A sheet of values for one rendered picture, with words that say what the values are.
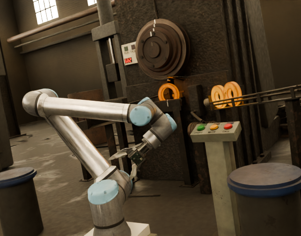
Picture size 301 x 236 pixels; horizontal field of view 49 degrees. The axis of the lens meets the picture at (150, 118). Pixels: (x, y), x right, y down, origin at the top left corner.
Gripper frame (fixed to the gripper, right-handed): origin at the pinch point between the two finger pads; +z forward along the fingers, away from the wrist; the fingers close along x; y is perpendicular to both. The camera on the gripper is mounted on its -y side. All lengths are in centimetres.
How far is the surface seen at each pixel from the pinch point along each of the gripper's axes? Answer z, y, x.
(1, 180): 61, -57, -32
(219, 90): -81, -44, 20
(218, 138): -47, 9, 22
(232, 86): -84, -29, 20
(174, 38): -92, -81, -22
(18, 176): 52, -58, -27
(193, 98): -72, -76, 21
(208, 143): -42.0, 4.0, 21.7
